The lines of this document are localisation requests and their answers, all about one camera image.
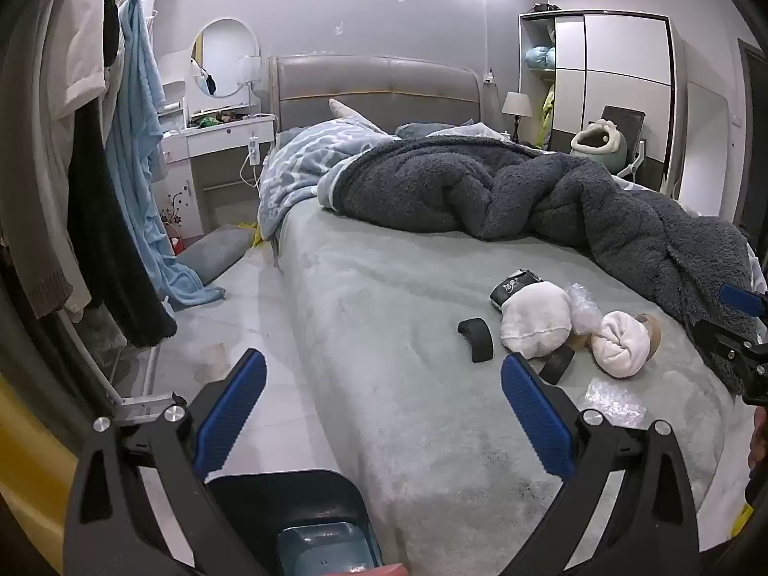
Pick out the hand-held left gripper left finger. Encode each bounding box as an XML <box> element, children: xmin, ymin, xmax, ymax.
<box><xmin>63</xmin><ymin>348</ymin><xmax>268</xmax><ymax>576</ymax></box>

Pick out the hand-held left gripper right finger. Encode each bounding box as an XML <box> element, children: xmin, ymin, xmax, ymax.
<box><xmin>501</xmin><ymin>353</ymin><xmax>703</xmax><ymax>576</ymax></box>

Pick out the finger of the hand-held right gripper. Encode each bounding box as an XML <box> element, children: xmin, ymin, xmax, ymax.
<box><xmin>719</xmin><ymin>284</ymin><xmax>768</xmax><ymax>316</ymax></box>
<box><xmin>690</xmin><ymin>315</ymin><xmax>768</xmax><ymax>373</ymax></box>

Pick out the black tape roll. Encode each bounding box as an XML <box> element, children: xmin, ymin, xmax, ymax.
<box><xmin>537</xmin><ymin>348</ymin><xmax>576</xmax><ymax>385</ymax></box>

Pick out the brown tape roll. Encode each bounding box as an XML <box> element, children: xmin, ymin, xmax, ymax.
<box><xmin>636</xmin><ymin>312</ymin><xmax>662</xmax><ymax>361</ymax></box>

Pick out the clear plastic bag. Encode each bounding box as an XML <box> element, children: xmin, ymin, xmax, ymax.
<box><xmin>585</xmin><ymin>378</ymin><xmax>648</xmax><ymax>430</ymax></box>

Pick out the dark teal waste bin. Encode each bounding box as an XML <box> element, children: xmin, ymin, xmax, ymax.
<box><xmin>207</xmin><ymin>471</ymin><xmax>382</xmax><ymax>576</ymax></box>

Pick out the black curved strip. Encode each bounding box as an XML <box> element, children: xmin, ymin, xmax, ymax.
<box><xmin>457</xmin><ymin>316</ymin><xmax>494</xmax><ymax>364</ymax></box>

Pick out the large white cloth ball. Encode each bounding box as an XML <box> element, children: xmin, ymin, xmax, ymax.
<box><xmin>500</xmin><ymin>282</ymin><xmax>574</xmax><ymax>360</ymax></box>

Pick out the small white cloth ball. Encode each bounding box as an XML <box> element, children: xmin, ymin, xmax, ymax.
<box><xmin>591</xmin><ymin>311</ymin><xmax>652</xmax><ymax>379</ymax></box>

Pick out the clear plastic wrap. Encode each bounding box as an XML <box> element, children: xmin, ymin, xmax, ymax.
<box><xmin>567</xmin><ymin>283</ymin><xmax>604</xmax><ymax>337</ymax></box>

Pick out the black and silver packet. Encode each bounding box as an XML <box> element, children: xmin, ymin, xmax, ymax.
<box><xmin>489</xmin><ymin>270</ymin><xmax>544</xmax><ymax>313</ymax></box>

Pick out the person's right hand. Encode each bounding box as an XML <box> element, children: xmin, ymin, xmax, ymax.
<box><xmin>748</xmin><ymin>406</ymin><xmax>768</xmax><ymax>475</ymax></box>

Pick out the metal clothes rack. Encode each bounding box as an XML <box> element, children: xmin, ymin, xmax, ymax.
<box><xmin>72</xmin><ymin>306</ymin><xmax>181</xmax><ymax>421</ymax></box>

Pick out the grey floor cushion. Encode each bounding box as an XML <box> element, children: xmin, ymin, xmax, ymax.
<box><xmin>174</xmin><ymin>225</ymin><xmax>256</xmax><ymax>285</ymax></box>

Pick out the bed with grey sheet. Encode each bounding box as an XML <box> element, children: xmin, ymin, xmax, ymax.
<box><xmin>258</xmin><ymin>55</ymin><xmax>768</xmax><ymax>565</ymax></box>

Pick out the yellow plastic object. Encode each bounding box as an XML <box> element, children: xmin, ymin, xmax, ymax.
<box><xmin>0</xmin><ymin>372</ymin><xmax>79</xmax><ymax>571</ymax></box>

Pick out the cream and green plush toy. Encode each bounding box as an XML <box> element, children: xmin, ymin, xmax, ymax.
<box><xmin>570</xmin><ymin>120</ymin><xmax>628</xmax><ymax>172</ymax></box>

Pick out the black chair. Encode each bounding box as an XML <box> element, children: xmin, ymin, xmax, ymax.
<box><xmin>600</xmin><ymin>105</ymin><xmax>649</xmax><ymax>178</ymax></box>

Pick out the blue patterned quilt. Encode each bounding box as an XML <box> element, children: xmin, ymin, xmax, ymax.
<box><xmin>258</xmin><ymin>117</ymin><xmax>400</xmax><ymax>241</ymax></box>

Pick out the dark grey fleece blanket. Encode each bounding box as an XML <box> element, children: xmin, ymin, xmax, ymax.
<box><xmin>321</xmin><ymin>135</ymin><xmax>766</xmax><ymax>394</ymax></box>

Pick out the grey hanging coat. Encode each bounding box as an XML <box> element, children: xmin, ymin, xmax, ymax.
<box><xmin>0</xmin><ymin>0</ymin><xmax>91</xmax><ymax>319</ymax></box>

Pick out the yellow-green cloth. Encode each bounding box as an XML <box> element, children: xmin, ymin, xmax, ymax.
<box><xmin>540</xmin><ymin>87</ymin><xmax>556</xmax><ymax>148</ymax></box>

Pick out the white wardrobe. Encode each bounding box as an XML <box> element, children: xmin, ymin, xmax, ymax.
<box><xmin>519</xmin><ymin>9</ymin><xmax>685</xmax><ymax>193</ymax></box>

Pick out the white vanity table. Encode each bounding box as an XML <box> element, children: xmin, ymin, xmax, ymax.
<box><xmin>157</xmin><ymin>111</ymin><xmax>280</xmax><ymax>241</ymax></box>

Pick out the light blue robe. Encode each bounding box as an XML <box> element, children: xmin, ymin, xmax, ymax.
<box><xmin>105</xmin><ymin>0</ymin><xmax>226</xmax><ymax>313</ymax></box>

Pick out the bedside lamp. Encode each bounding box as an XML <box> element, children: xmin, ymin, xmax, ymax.
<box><xmin>501</xmin><ymin>91</ymin><xmax>532</xmax><ymax>139</ymax></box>

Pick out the grey-blue pillow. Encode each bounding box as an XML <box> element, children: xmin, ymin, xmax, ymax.
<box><xmin>395</xmin><ymin>121</ymin><xmax>499</xmax><ymax>140</ymax></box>

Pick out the white pillow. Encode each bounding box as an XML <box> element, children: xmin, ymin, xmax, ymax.
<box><xmin>329</xmin><ymin>97</ymin><xmax>385</xmax><ymax>133</ymax></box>

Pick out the grey padded headboard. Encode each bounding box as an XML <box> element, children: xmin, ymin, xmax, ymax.
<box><xmin>268</xmin><ymin>55</ymin><xmax>486</xmax><ymax>136</ymax></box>

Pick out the round mirror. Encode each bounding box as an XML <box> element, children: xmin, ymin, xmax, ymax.
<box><xmin>191</xmin><ymin>18</ymin><xmax>261</xmax><ymax>98</ymax></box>

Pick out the white hanging shirt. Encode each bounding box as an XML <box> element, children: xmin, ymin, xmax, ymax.
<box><xmin>45</xmin><ymin>0</ymin><xmax>121</xmax><ymax>121</ymax></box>

